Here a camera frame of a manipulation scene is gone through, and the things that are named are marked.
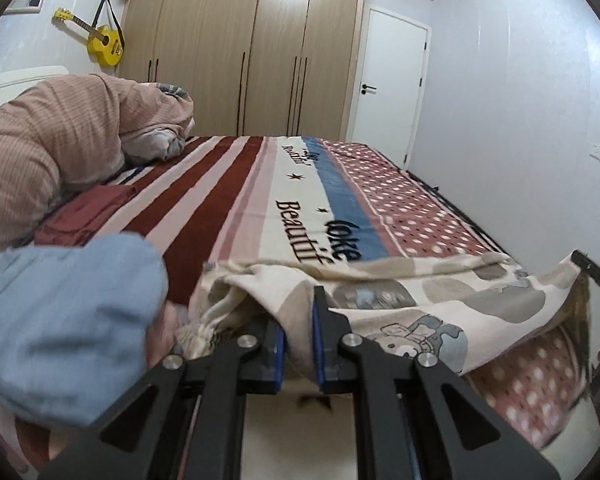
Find dark red folded garment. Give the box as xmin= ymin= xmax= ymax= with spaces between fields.
xmin=33 ymin=185 xmax=136 ymax=247

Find cream patterned pajama pants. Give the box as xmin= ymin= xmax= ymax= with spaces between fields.
xmin=176 ymin=252 xmax=580 ymax=377

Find striped polka dot bed blanket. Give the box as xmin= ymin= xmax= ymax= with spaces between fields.
xmin=93 ymin=138 xmax=588 ymax=448

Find black door handle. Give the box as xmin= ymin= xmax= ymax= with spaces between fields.
xmin=361 ymin=84 xmax=377 ymax=94

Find wooden wardrobe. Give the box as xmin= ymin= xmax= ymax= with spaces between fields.
xmin=118 ymin=0 xmax=363 ymax=141

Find white door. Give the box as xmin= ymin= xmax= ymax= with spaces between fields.
xmin=347 ymin=4 xmax=431 ymax=169

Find light blue folded garment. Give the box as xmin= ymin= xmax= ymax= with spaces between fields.
xmin=0 ymin=234 xmax=168 ymax=427

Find white headboard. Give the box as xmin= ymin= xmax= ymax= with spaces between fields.
xmin=0 ymin=65 xmax=69 ymax=106

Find pink checked garment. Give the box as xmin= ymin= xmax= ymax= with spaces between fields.
xmin=145 ymin=301 xmax=188 ymax=368

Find yellow ukulele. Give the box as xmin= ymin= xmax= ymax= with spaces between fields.
xmin=53 ymin=0 xmax=125 ymax=68

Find pink striped duvet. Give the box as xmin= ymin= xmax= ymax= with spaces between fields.
xmin=0 ymin=74 xmax=195 ymax=252

